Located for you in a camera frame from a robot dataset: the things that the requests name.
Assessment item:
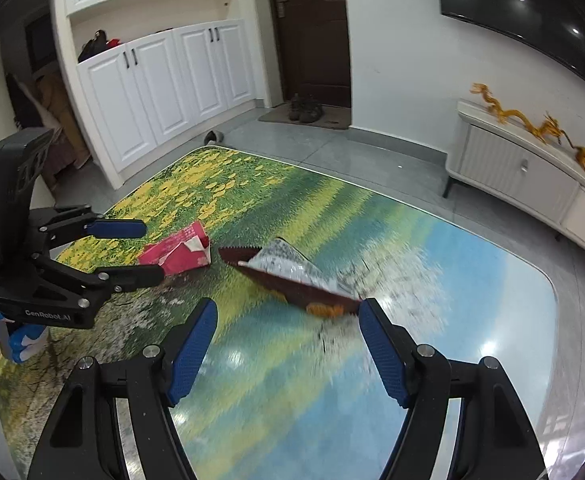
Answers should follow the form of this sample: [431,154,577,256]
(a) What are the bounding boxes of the person's left hand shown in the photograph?
[0,300,49,364]

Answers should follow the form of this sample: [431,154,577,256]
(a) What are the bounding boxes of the white television cabinet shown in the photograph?
[443,100,585,273]

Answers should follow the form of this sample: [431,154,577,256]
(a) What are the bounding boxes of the black bag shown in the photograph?
[77,30,109,62]

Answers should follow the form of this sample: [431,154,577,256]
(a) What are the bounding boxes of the landscape print table cover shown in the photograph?
[0,145,560,480]

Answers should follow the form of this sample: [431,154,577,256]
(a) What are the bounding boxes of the dark coat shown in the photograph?
[5,72,43,133]

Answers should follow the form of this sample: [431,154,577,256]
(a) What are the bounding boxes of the black wall television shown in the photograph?
[435,0,585,103]

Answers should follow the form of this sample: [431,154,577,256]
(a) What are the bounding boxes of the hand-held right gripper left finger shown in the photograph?
[26,297,219,480]

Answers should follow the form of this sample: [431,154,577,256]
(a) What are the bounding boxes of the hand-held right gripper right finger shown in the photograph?
[358,297,547,480]

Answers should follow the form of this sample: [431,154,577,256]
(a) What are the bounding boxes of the brown coat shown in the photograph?
[37,70,89,170]

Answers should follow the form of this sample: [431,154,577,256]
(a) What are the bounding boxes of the red paper carton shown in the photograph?
[137,221,213,277]

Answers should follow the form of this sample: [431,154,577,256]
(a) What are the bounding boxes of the dark brown door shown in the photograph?
[265,0,352,111]

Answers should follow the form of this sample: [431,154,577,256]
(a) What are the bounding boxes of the dark brown foil wrapper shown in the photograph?
[218,237,364,320]

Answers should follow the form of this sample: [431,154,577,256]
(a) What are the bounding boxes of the long golden dragon figurine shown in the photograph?
[469,82,575,148]

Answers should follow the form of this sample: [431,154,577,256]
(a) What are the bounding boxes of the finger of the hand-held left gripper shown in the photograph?
[33,252,166,295]
[33,204,149,262]

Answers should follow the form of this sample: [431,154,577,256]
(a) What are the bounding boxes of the grey doormat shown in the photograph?
[258,102,351,131]

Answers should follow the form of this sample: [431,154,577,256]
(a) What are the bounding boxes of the white shoe cabinet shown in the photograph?
[52,0,258,188]

